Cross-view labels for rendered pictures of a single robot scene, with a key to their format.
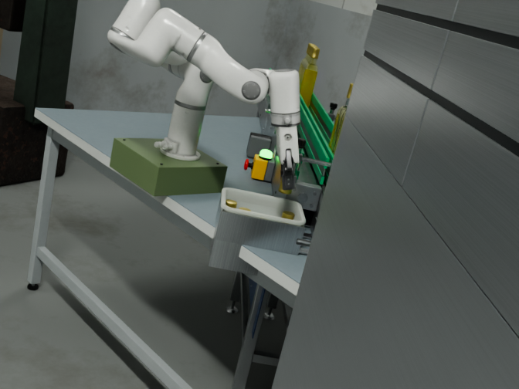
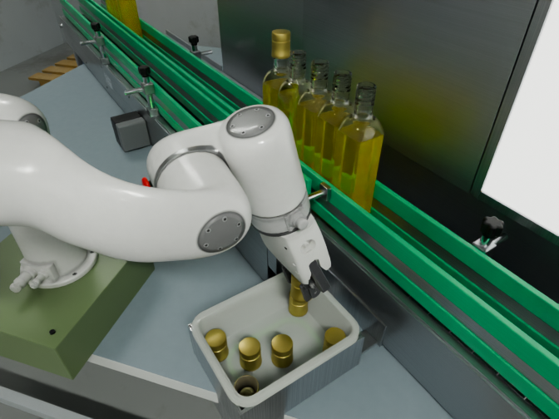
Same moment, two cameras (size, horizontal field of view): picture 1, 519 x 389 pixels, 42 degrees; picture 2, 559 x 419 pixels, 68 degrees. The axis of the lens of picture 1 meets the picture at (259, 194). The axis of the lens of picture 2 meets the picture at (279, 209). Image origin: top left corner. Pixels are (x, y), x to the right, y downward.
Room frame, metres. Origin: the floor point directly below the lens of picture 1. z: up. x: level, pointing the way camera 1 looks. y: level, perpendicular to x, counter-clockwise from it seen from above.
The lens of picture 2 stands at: (1.36, 0.16, 1.39)
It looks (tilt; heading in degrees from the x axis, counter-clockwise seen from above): 39 degrees down; 333
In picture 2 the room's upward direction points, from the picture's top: straight up
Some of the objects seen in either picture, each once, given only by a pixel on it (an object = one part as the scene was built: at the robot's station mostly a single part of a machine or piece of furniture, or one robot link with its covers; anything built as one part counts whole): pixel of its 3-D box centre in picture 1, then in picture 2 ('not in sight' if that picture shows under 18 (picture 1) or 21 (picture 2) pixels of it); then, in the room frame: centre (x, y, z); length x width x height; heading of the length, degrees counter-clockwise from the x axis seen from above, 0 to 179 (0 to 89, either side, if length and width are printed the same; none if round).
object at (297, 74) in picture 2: not in sight; (297, 65); (2.01, -0.21, 1.12); 0.03 x 0.03 x 0.05
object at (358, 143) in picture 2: not in sight; (354, 173); (1.83, -0.23, 0.99); 0.06 x 0.06 x 0.21; 6
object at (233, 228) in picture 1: (268, 224); (289, 336); (1.72, -0.04, 0.79); 0.27 x 0.17 x 0.08; 96
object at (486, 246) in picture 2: not in sight; (487, 250); (1.62, -0.33, 0.94); 0.07 x 0.04 x 0.13; 96
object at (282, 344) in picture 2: not in sight; (282, 350); (1.70, -0.02, 0.79); 0.04 x 0.04 x 0.04
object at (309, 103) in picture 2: not in sight; (315, 143); (1.95, -0.22, 0.99); 0.06 x 0.06 x 0.21; 7
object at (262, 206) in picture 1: (259, 218); (275, 341); (1.71, -0.02, 0.80); 0.22 x 0.17 x 0.09; 96
